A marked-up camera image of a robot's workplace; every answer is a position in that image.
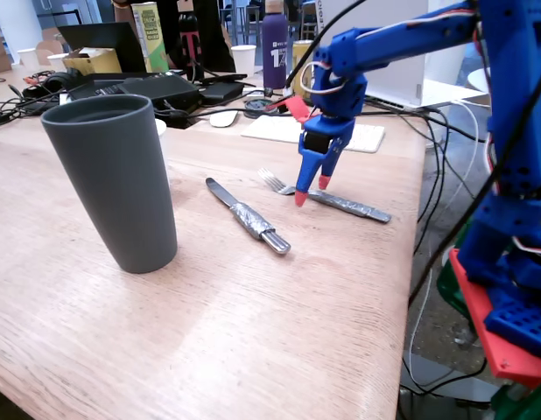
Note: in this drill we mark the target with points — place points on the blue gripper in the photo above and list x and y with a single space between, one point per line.
331 131

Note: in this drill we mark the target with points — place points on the white keyboard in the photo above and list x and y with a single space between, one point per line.
275 131

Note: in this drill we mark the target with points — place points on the round black lid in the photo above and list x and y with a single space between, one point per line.
259 107

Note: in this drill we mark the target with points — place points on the white computer mouse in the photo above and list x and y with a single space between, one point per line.
223 119

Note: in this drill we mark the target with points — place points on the yellow drink can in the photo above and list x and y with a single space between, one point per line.
302 61

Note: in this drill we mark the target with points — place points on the white laptop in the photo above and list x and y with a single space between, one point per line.
393 85

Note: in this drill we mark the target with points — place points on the purple bottle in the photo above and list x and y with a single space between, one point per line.
275 57

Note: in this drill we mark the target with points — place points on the black flat box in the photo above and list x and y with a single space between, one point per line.
222 91

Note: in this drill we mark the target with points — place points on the white paper cup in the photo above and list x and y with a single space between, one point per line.
29 59
244 59
57 62
161 131

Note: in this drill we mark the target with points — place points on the white paper sheet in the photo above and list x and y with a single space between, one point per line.
450 92

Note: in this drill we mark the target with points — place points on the person in black clothes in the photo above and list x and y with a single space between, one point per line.
213 44

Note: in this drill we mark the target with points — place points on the green table clamp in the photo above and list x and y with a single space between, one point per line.
524 407
447 289

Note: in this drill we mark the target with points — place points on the black bottle pink logo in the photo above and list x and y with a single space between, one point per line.
191 48

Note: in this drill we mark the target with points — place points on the black dock box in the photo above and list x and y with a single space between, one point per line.
156 87

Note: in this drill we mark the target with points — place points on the white round table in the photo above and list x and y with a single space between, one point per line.
479 81

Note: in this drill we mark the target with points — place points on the gray tall cup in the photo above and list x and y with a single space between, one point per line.
117 184

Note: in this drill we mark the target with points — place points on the gray table foot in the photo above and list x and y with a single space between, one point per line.
428 372

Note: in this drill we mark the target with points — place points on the yellow cardboard box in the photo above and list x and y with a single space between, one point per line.
95 63

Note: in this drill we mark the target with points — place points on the black laptop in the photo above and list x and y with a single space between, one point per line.
100 39

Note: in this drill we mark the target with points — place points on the black headphones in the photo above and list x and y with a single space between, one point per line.
56 81

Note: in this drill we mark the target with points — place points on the red camera mount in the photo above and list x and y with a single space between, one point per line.
297 107

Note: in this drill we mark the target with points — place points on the red robot base plate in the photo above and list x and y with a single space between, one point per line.
515 365

